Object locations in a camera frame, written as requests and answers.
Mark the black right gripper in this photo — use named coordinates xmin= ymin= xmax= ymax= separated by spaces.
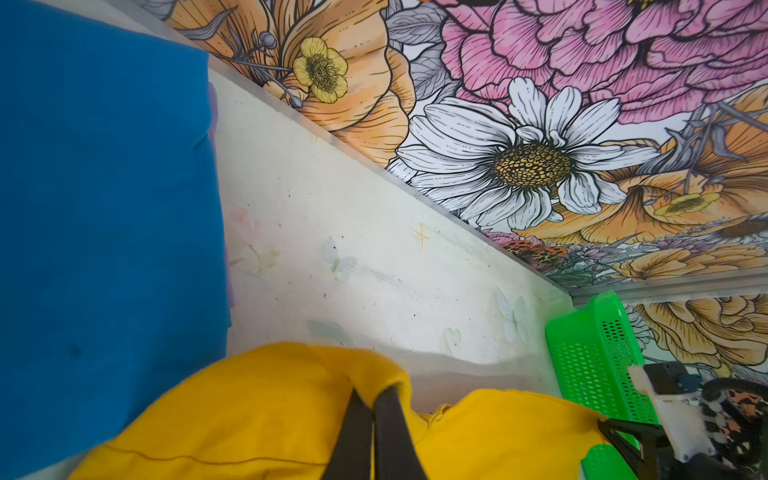
xmin=598 ymin=362 xmax=717 ymax=479

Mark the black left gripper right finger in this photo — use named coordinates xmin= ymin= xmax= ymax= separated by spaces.
xmin=374 ymin=386 xmax=427 ymax=480

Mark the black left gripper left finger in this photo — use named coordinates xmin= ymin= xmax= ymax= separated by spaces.
xmin=321 ymin=390 xmax=374 ymax=480

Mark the yellow t shirt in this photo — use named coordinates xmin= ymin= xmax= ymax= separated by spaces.
xmin=73 ymin=343 xmax=604 ymax=479

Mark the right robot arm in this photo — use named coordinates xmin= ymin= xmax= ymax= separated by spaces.
xmin=598 ymin=362 xmax=767 ymax=479

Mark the green plastic basket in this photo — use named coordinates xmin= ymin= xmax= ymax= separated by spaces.
xmin=544 ymin=290 xmax=661 ymax=480

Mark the folded blue t shirt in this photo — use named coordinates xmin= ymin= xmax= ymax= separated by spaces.
xmin=1 ymin=1 xmax=230 ymax=479

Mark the aluminium right table rail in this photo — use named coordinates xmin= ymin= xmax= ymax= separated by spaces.
xmin=569 ymin=267 xmax=767 ymax=306

